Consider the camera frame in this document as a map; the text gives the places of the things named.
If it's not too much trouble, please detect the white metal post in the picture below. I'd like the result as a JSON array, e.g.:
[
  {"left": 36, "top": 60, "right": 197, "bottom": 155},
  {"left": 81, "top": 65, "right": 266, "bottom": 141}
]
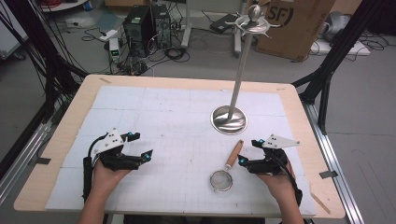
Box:
[{"left": 180, "top": 0, "right": 193, "bottom": 49}]

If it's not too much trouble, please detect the large black computer tower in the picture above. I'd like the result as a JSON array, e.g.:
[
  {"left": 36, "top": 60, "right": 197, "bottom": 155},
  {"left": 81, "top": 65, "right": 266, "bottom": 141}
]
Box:
[{"left": 122, "top": 5, "right": 156, "bottom": 59}]

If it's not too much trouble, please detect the aluminium rail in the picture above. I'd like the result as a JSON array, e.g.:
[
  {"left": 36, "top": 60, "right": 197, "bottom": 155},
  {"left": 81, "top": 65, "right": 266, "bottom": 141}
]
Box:
[
  {"left": 0, "top": 119, "right": 54, "bottom": 204},
  {"left": 302, "top": 102, "right": 366, "bottom": 224}
]

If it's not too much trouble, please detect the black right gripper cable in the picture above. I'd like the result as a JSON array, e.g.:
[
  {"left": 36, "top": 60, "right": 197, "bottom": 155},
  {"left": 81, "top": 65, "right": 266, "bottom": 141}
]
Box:
[{"left": 274, "top": 152, "right": 304, "bottom": 207}]

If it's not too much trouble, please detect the wooden-handled mesh strainer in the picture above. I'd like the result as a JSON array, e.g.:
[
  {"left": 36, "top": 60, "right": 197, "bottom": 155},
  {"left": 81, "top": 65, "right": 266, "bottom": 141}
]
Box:
[{"left": 209, "top": 139, "right": 245, "bottom": 193}]

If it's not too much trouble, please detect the white power strip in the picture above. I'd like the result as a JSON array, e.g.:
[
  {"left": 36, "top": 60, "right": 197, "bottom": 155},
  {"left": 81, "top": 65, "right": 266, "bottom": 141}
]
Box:
[{"left": 98, "top": 29, "right": 120, "bottom": 43}]

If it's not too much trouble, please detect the black metal frame stand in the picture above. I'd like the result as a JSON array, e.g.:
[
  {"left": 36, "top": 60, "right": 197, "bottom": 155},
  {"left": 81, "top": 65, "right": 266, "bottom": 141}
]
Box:
[
  {"left": 0, "top": 0, "right": 89, "bottom": 124},
  {"left": 291, "top": 0, "right": 388, "bottom": 136}
]

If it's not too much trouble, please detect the white gridded table mat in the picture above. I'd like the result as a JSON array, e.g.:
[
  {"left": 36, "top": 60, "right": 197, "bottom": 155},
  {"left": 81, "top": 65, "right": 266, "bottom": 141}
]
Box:
[{"left": 45, "top": 85, "right": 318, "bottom": 217}]

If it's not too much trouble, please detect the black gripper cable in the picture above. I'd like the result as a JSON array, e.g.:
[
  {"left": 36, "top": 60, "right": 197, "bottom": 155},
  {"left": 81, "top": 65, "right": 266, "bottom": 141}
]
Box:
[
  {"left": 81, "top": 133, "right": 109, "bottom": 203},
  {"left": 274, "top": 152, "right": 304, "bottom": 207}
]

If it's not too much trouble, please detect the coiled black cable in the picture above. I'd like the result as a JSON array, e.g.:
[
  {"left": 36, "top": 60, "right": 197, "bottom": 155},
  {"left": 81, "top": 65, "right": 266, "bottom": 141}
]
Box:
[{"left": 163, "top": 46, "right": 191, "bottom": 63}]

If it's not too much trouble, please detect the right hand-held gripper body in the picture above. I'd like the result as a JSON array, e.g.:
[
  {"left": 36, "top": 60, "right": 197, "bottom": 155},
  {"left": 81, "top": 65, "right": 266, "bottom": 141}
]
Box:
[{"left": 247, "top": 133, "right": 301, "bottom": 175}]

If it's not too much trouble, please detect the steel utensil rack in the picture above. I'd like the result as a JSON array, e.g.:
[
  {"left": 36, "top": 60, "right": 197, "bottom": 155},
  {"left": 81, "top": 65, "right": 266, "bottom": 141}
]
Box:
[{"left": 210, "top": 3, "right": 281, "bottom": 135}]

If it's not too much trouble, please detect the grey tape piece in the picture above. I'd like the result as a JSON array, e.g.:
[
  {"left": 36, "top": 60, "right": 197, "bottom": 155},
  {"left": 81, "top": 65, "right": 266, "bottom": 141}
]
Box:
[{"left": 318, "top": 170, "right": 339, "bottom": 180}]

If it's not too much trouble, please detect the person's right hand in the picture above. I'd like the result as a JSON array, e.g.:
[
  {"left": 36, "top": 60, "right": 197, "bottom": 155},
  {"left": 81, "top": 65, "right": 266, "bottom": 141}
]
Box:
[{"left": 256, "top": 162, "right": 299, "bottom": 203}]

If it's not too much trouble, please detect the white box with green display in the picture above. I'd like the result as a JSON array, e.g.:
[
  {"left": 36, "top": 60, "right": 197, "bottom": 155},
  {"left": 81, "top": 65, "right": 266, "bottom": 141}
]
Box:
[{"left": 108, "top": 37, "right": 121, "bottom": 63}]

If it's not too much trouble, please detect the person's left hand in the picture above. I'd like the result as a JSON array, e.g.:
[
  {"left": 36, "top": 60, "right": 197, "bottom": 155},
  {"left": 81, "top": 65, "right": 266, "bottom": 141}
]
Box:
[{"left": 92, "top": 160, "right": 133, "bottom": 200}]

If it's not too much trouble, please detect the slim black computer tower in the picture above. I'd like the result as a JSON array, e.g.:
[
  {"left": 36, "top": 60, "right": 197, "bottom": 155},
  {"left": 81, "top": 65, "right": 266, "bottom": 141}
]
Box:
[{"left": 151, "top": 3, "right": 173, "bottom": 49}]

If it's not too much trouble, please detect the white flat board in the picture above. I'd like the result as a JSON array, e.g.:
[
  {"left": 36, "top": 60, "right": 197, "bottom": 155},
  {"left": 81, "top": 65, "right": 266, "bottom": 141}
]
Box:
[{"left": 309, "top": 37, "right": 372, "bottom": 57}]

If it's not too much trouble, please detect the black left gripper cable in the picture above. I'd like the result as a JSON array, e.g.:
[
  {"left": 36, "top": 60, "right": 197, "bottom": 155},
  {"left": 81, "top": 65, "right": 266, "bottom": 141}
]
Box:
[{"left": 81, "top": 133, "right": 109, "bottom": 203}]

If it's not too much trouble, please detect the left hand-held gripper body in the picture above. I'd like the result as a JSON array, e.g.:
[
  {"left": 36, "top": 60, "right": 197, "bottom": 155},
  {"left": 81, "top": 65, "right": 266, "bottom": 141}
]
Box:
[{"left": 92, "top": 128, "right": 140, "bottom": 172}]

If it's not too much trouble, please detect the brown cardboard box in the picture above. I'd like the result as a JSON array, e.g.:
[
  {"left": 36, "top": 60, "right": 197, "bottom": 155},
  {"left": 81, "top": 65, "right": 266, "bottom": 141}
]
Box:
[{"left": 255, "top": 0, "right": 338, "bottom": 62}]

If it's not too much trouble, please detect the tan tape strip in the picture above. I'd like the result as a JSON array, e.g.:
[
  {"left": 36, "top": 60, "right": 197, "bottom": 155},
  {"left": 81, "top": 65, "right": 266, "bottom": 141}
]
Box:
[{"left": 310, "top": 191, "right": 332, "bottom": 216}]

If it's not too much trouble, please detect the grey bundled object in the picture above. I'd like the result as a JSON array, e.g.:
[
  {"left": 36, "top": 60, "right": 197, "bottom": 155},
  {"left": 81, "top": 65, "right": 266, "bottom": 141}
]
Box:
[{"left": 322, "top": 10, "right": 352, "bottom": 42}]

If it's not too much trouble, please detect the black flat device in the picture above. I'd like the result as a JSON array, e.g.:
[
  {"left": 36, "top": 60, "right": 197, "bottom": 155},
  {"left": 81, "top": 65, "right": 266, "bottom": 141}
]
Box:
[{"left": 209, "top": 13, "right": 240, "bottom": 35}]

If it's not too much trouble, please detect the white round table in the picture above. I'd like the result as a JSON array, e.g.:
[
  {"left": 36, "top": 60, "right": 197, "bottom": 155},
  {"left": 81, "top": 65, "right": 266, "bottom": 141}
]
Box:
[{"left": 39, "top": 0, "right": 89, "bottom": 13}]

